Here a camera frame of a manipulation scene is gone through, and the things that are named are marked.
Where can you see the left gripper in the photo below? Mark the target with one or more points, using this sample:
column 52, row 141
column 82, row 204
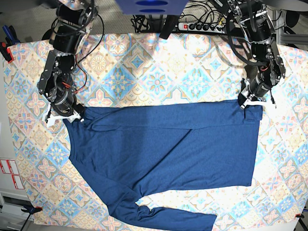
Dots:
column 254, row 89

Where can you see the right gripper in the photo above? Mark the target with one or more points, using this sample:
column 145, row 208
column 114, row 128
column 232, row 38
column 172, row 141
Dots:
column 64, row 104

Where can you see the blue long-sleeve T-shirt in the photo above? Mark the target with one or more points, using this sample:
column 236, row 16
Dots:
column 127, row 153

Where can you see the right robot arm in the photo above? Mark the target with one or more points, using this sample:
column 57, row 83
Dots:
column 69, row 31

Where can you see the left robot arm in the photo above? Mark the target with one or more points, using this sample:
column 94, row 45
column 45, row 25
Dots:
column 258, row 29

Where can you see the red white labels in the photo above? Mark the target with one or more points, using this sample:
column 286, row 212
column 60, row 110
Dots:
column 9, row 167

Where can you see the black round base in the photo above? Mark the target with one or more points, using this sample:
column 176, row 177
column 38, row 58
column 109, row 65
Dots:
column 47, row 35

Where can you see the patterned tile tablecloth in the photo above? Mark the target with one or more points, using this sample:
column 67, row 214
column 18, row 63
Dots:
column 142, row 69

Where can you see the blue orange clamp upper left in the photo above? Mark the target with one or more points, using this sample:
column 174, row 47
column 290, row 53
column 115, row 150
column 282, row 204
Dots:
column 11, row 39

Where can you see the black orange clamp lower left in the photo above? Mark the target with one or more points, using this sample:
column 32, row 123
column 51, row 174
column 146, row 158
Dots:
column 30, row 209

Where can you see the black orange clamp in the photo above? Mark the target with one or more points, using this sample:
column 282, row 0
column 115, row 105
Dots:
column 30, row 209
column 300, row 216

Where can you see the white power strip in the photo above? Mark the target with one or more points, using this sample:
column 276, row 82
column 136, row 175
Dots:
column 202, row 27

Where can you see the black orange clamp lower right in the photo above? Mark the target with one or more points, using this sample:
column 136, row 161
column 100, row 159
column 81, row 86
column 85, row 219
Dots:
column 300, row 216

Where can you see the black mount post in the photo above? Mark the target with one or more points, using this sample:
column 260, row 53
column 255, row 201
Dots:
column 170, row 23

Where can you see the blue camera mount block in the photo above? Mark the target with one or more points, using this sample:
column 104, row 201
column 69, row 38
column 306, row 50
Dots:
column 136, row 7

